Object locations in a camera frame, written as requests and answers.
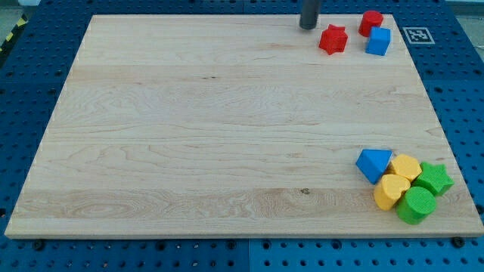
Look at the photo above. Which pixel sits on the green cylinder block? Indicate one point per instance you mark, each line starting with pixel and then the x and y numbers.
pixel 416 205

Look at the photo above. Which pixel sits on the red cylinder block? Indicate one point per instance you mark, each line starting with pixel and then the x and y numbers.
pixel 369 20

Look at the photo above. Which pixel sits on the red star block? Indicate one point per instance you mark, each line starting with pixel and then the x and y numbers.
pixel 333 39

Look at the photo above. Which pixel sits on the white fiducial marker tag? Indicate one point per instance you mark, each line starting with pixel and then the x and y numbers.
pixel 417 35

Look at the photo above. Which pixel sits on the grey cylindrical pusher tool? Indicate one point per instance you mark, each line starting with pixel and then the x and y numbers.
pixel 310 10

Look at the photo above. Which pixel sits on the yellow hexagon block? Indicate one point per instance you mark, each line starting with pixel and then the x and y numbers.
pixel 406 166

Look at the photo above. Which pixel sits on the wooden board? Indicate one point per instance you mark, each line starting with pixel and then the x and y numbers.
pixel 236 126

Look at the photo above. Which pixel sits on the green star block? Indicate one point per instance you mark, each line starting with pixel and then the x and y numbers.
pixel 434 178

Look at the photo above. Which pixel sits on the blue triangle block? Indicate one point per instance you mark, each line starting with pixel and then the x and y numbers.
pixel 372 163

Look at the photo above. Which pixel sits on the yellow heart block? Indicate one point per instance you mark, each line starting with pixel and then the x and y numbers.
pixel 389 189

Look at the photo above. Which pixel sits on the blue cube block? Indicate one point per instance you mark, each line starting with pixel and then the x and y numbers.
pixel 379 40

